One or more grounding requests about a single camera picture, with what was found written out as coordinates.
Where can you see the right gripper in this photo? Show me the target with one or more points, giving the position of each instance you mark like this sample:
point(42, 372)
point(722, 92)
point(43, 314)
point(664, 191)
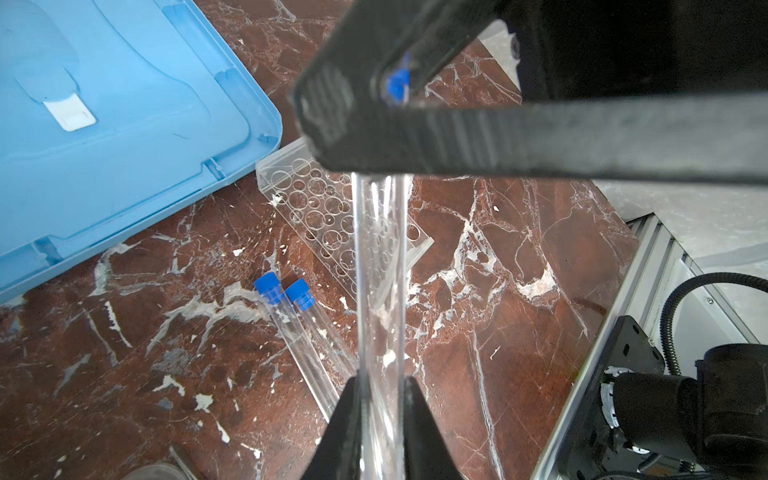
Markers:
point(670, 91)

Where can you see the blue plastic lid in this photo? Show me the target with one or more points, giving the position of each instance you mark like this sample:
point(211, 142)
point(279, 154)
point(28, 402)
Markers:
point(114, 115)

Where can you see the aluminium front rail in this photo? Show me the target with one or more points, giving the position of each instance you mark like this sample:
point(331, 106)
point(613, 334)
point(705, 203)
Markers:
point(682, 310)

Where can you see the clear test tube rack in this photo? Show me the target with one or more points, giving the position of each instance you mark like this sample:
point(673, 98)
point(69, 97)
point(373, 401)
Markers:
point(318, 204)

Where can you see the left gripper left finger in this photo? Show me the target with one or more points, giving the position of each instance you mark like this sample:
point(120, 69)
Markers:
point(337, 457)

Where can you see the glass petri dish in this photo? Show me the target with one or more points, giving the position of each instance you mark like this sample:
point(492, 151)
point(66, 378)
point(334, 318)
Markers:
point(162, 471)

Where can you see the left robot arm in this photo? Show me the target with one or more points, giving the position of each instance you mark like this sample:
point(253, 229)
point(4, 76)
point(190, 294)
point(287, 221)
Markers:
point(717, 420)

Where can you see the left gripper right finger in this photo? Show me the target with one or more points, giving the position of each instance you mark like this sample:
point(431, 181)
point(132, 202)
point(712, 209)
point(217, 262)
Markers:
point(426, 455)

